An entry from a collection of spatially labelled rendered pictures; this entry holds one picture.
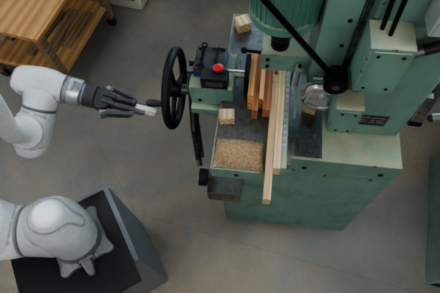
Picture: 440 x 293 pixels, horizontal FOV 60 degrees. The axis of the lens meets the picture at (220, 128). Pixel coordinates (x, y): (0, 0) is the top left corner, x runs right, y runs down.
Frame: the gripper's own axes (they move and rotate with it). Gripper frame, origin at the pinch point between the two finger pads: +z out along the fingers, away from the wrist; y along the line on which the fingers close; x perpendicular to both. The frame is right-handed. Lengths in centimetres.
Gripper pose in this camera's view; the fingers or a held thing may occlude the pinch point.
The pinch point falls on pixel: (145, 110)
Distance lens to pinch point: 128.3
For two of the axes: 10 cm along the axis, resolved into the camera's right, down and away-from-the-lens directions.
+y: 1.3, -8.8, 4.6
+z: 9.5, 2.4, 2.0
